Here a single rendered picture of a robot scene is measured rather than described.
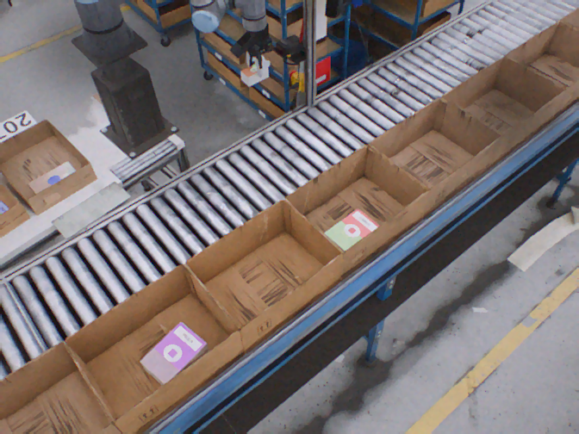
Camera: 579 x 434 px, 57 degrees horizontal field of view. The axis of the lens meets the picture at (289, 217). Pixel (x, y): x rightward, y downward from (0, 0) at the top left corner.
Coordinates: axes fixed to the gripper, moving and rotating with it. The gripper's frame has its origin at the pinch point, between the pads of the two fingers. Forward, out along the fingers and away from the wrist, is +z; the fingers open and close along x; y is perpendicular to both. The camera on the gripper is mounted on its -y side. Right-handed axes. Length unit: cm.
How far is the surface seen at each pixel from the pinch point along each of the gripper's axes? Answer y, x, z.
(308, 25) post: 26.2, -3.0, -11.9
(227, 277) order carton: -60, -65, 16
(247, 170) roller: -19.6, -18.2, 30.3
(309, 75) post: 26.5, -3.3, 12.7
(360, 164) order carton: 4, -60, 8
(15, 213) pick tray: -106, 15, 24
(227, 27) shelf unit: 50, 105, 51
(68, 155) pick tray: -76, 38, 30
